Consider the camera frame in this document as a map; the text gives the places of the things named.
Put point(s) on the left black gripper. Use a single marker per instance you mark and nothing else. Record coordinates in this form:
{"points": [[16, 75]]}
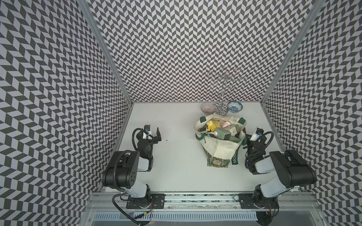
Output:
{"points": [[154, 138]]}

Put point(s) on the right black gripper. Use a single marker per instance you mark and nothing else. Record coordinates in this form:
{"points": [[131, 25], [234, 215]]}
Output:
{"points": [[263, 140]]}

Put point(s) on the cream pencil sharpener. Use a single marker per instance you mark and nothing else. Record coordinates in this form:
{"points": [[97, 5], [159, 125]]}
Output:
{"points": [[233, 130]]}

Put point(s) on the cream tote bag green handles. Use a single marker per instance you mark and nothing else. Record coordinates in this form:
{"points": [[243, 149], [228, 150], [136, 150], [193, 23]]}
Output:
{"points": [[219, 153]]}

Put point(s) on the green pencil sharpener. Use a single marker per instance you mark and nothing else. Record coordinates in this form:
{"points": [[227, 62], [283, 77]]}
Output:
{"points": [[223, 134]]}

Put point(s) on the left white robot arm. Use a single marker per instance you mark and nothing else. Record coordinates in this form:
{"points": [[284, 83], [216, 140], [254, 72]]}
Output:
{"points": [[121, 171]]}

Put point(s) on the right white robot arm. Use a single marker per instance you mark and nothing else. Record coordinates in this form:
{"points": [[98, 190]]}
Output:
{"points": [[291, 169]]}

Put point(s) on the pink pencil sharpener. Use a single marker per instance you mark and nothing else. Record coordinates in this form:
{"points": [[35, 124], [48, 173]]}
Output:
{"points": [[224, 124]]}

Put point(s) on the yellow pencil sharpener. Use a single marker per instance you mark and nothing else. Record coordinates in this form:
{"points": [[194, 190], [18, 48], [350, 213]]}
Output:
{"points": [[212, 125]]}

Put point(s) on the blue white ceramic bowl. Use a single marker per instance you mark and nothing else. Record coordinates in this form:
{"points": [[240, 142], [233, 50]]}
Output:
{"points": [[235, 106]]}

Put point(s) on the clear glass mug tree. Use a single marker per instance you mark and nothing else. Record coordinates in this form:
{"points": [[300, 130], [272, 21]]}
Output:
{"points": [[223, 76]]}

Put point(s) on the pink ceramic bowl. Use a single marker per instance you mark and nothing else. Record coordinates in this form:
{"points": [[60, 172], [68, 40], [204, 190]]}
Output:
{"points": [[208, 108]]}

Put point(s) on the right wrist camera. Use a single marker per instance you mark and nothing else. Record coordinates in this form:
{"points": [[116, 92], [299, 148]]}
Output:
{"points": [[257, 134]]}

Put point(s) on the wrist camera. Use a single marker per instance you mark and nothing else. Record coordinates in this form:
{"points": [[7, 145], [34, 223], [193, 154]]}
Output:
{"points": [[147, 132], [257, 134]]}

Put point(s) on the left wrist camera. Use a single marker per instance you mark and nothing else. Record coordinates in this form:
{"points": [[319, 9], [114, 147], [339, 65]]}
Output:
{"points": [[147, 132]]}

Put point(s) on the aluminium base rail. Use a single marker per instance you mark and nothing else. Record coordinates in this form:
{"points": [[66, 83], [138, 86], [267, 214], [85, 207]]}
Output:
{"points": [[206, 205]]}

